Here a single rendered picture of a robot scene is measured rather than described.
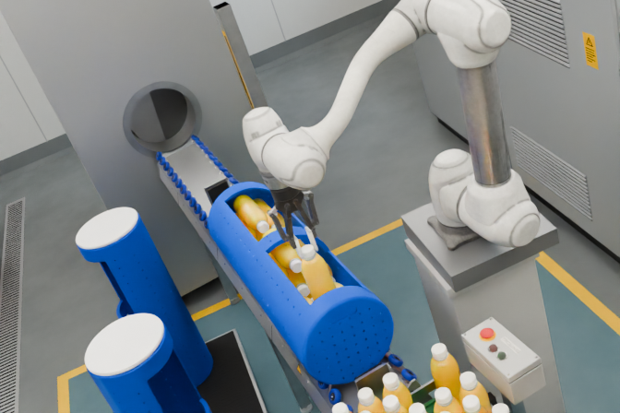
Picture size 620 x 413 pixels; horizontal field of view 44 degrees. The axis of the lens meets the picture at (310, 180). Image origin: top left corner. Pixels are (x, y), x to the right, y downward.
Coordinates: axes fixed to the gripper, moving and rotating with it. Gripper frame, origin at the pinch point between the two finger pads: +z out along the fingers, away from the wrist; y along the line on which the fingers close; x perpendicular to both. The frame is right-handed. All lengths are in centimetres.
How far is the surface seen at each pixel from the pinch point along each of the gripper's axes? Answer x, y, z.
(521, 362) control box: 50, -29, 27
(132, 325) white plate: -55, 53, 35
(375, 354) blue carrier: 11.9, -5.5, 37.4
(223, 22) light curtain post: -126, -30, -26
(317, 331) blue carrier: 11.8, 7.8, 19.5
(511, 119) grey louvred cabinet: -134, -158, 85
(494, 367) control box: 46, -24, 28
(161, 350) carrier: -39, 48, 38
